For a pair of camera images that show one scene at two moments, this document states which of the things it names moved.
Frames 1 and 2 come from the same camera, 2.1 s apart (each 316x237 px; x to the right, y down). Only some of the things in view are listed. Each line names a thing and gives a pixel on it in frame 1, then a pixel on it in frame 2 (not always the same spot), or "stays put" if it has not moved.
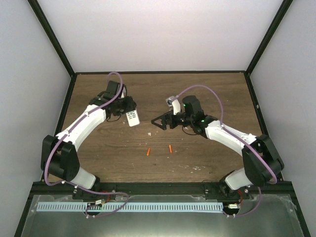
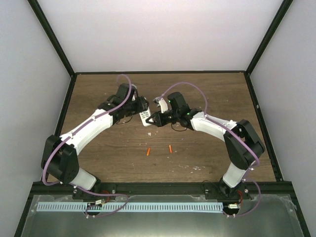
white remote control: (133, 118) to (144, 115)
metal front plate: (275, 217) stays put
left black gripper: (130, 106) to (141, 105)
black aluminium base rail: (122, 189) stays put
